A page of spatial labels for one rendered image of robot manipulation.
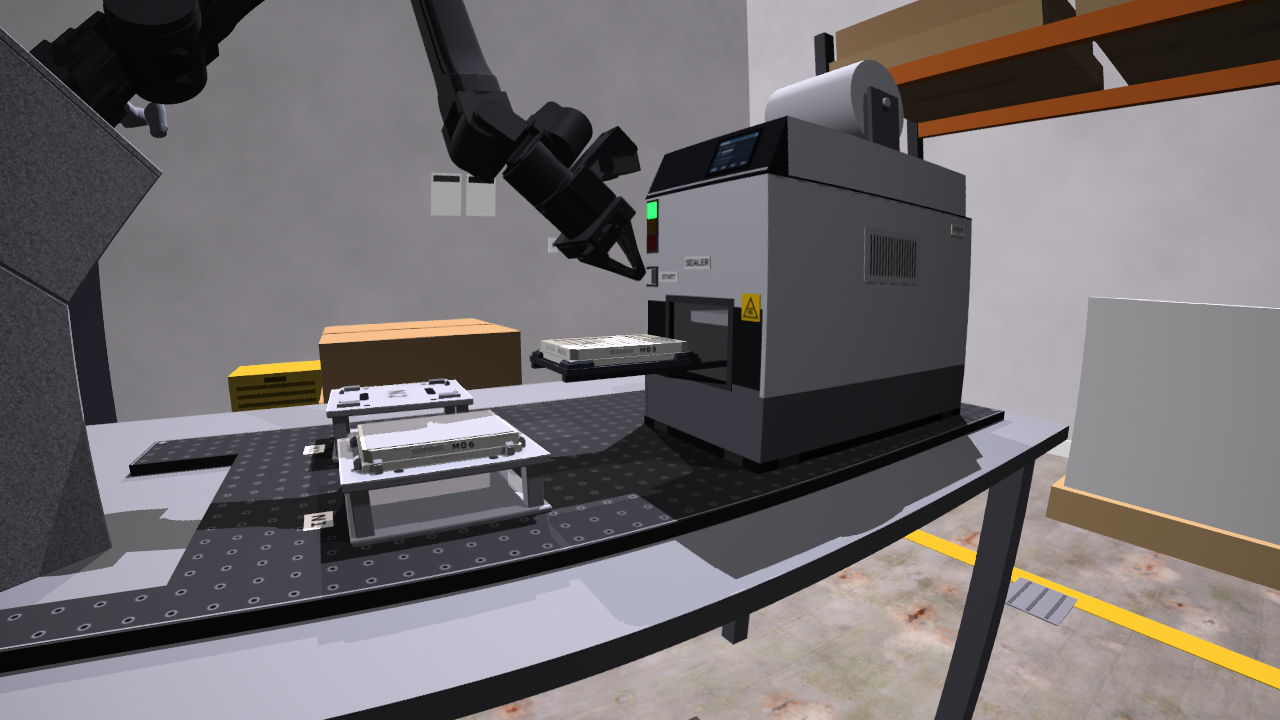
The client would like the white foil roll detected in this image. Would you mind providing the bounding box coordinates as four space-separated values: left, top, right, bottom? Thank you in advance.
765 60 904 141

